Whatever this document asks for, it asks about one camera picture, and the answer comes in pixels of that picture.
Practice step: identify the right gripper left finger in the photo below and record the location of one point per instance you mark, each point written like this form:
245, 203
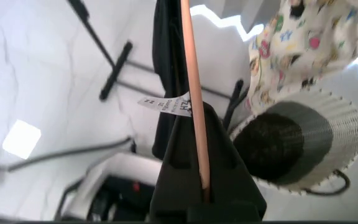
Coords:
176, 186

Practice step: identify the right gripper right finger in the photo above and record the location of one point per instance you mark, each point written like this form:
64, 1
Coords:
232, 186

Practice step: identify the pink clothes hanger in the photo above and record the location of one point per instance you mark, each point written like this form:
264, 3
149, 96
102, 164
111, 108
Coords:
191, 62

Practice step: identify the black garment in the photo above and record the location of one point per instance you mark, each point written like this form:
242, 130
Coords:
166, 46

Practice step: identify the cream printed garment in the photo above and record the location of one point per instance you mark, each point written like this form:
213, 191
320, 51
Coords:
303, 46

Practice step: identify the white laundry basket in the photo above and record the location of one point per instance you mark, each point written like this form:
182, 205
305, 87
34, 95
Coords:
337, 130

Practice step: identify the black clothes rack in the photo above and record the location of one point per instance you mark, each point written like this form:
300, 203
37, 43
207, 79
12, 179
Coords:
115, 71

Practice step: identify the white curtain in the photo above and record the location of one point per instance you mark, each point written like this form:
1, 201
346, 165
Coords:
247, 9

